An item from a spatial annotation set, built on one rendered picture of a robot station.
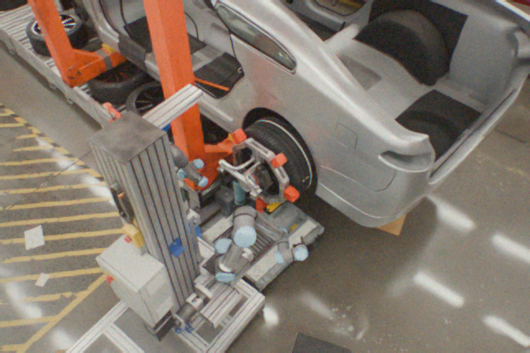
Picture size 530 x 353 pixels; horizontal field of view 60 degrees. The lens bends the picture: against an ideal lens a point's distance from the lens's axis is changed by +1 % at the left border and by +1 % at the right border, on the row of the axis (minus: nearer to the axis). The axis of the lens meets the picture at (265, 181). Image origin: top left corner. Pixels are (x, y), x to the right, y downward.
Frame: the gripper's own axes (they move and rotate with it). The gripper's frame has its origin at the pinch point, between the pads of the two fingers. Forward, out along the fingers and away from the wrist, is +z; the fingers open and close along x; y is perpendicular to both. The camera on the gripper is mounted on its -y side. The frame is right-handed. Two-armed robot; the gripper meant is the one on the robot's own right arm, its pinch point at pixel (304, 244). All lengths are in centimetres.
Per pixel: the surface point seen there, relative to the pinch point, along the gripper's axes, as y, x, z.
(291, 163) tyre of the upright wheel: -5, -56, 19
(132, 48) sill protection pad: 115, -204, 119
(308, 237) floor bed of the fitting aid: -2, 8, 97
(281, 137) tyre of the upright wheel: -3, -75, 22
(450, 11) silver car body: -160, -146, 83
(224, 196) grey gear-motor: 58, -45, 80
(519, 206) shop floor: -200, 33, 145
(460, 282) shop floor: -115, 73, 88
